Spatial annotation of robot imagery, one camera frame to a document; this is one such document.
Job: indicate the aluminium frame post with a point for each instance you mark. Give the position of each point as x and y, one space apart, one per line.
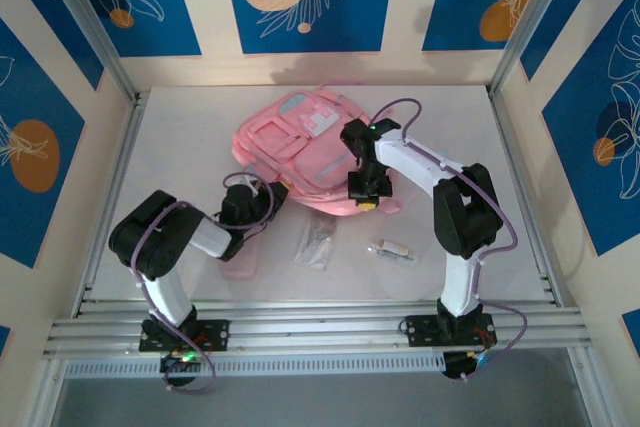
90 22
535 17

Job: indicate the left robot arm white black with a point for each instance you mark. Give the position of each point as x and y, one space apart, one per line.
150 242

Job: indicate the black controller box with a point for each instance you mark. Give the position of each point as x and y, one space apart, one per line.
462 367
180 372

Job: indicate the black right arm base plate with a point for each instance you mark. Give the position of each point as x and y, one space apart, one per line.
420 332

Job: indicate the pink pencil case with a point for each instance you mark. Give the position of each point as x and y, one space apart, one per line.
245 267

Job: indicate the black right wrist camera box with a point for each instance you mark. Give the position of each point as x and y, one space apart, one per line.
356 133

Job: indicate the clear bag of dark stationery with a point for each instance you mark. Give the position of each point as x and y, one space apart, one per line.
315 242

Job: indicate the aluminium side rail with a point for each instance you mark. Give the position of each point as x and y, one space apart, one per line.
505 147
120 147

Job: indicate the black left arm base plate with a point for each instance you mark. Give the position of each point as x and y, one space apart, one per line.
215 334

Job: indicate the pink school backpack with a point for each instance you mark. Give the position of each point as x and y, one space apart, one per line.
300 157

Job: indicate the aluminium mounting rail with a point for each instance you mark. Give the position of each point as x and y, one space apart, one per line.
320 329

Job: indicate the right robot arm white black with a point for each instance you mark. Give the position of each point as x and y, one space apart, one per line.
465 217

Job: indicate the white left camera mount bracket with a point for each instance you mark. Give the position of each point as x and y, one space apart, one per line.
250 182

